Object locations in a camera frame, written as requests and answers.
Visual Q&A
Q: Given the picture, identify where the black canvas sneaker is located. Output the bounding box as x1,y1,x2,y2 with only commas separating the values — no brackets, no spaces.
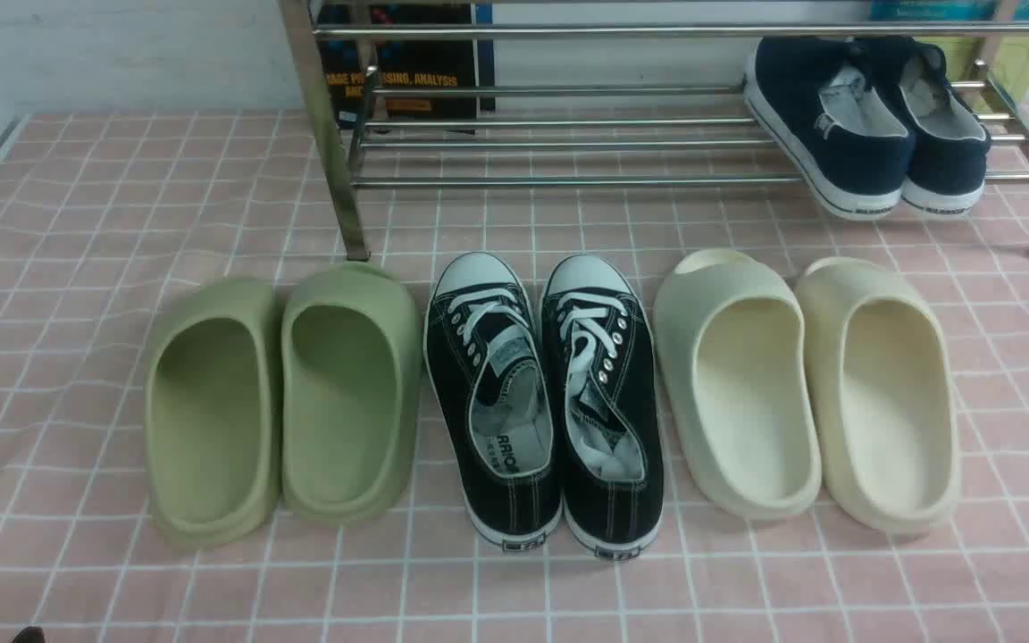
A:
538,254,665,561
423,252,561,552

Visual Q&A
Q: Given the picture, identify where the stainless steel shoe rack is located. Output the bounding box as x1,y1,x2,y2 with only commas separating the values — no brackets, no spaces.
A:
278,1,1029,262

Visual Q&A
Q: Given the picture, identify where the left navy slip-on shoe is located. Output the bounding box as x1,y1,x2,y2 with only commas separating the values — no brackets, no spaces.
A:
742,37,915,222

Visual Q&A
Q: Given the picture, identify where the navy slip-on shoe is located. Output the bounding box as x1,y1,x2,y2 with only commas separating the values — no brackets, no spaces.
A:
857,36,991,220
742,37,915,222

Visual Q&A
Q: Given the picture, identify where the right navy slip-on shoe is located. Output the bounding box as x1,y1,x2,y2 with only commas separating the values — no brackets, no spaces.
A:
857,36,991,220

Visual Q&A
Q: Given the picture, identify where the yellow-green book behind rack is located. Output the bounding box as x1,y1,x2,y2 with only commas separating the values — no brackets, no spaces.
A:
918,36,1029,113

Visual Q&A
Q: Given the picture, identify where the right green foam slipper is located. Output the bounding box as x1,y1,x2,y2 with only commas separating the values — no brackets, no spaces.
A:
280,262,423,525

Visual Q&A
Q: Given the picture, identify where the green foam slipper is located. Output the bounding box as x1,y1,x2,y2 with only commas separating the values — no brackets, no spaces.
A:
143,276,282,547
280,262,423,525

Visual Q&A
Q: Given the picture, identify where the left cream foam slipper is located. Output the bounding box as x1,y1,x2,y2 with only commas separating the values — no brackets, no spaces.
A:
653,248,822,521

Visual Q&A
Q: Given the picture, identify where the cream foam slipper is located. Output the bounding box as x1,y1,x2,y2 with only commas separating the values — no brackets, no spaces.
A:
653,248,822,521
795,256,961,536

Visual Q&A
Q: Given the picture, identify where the black image processing book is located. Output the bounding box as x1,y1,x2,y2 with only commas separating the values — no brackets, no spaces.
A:
309,1,497,130

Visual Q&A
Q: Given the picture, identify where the left green foam slipper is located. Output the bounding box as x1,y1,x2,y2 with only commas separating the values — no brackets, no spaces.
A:
143,276,282,547

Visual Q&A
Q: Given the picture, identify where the right cream foam slipper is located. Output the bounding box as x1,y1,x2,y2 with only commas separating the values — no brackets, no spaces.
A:
795,256,961,536

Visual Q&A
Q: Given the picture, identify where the pink checkered floor cloth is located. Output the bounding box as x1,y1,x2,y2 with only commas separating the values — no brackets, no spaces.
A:
0,113,1029,642

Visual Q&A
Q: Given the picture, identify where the teal book upper shelf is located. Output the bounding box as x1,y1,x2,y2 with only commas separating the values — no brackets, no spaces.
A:
870,1,1029,21

